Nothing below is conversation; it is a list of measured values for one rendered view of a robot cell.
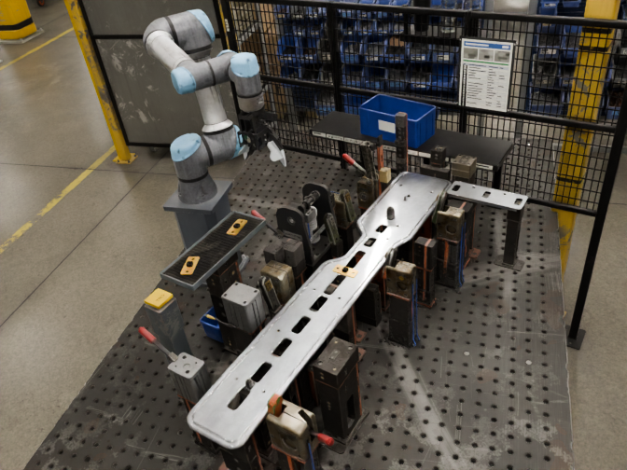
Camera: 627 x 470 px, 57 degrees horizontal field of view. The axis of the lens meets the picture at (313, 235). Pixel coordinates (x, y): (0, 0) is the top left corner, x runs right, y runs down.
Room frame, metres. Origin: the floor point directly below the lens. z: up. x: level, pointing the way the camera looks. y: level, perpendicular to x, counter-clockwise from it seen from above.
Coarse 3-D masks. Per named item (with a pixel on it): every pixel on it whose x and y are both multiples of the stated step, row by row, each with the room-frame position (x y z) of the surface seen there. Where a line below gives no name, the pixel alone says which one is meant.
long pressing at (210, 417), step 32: (384, 192) 1.91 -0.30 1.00; (416, 192) 1.88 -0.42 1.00; (384, 224) 1.70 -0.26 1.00; (416, 224) 1.68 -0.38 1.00; (352, 256) 1.54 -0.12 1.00; (384, 256) 1.52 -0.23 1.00; (320, 288) 1.40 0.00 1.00; (352, 288) 1.38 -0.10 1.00; (288, 320) 1.28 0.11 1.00; (320, 320) 1.26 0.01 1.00; (256, 352) 1.16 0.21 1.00; (288, 352) 1.14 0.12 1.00; (224, 384) 1.06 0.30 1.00; (256, 384) 1.05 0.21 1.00; (288, 384) 1.03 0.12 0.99; (192, 416) 0.97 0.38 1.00; (224, 416) 0.95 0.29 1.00; (256, 416) 0.94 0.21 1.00
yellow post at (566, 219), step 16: (592, 0) 2.04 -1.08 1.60; (608, 0) 2.01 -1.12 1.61; (592, 16) 2.03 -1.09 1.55; (608, 16) 2.00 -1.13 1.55; (592, 48) 2.02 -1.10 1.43; (608, 48) 2.02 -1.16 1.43; (592, 64) 2.01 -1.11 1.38; (576, 96) 2.04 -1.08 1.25; (592, 96) 2.00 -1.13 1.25; (576, 112) 2.03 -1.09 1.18; (576, 128) 2.02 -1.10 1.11; (576, 144) 2.02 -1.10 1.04; (560, 160) 2.05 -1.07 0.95; (560, 192) 2.03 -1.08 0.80; (560, 224) 2.02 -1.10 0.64; (560, 240) 2.01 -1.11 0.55
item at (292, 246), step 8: (280, 240) 1.59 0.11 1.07; (288, 240) 1.59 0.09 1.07; (296, 240) 1.57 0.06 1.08; (288, 248) 1.53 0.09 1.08; (296, 248) 1.53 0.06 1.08; (288, 256) 1.53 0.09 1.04; (296, 256) 1.52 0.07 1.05; (304, 256) 1.56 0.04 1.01; (288, 264) 1.53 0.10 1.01; (296, 264) 1.52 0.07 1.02; (304, 264) 1.55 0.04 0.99; (296, 272) 1.51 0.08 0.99; (296, 280) 1.52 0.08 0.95; (304, 280) 1.56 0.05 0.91; (296, 288) 1.52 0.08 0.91
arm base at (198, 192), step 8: (200, 176) 1.88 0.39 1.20; (208, 176) 1.91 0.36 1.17; (184, 184) 1.88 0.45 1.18; (192, 184) 1.87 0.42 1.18; (200, 184) 1.87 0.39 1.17; (208, 184) 1.89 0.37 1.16; (184, 192) 1.87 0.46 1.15; (192, 192) 1.86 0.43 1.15; (200, 192) 1.87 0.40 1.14; (208, 192) 1.87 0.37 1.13; (216, 192) 1.91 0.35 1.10; (184, 200) 1.87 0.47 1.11; (192, 200) 1.85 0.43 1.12; (200, 200) 1.85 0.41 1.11
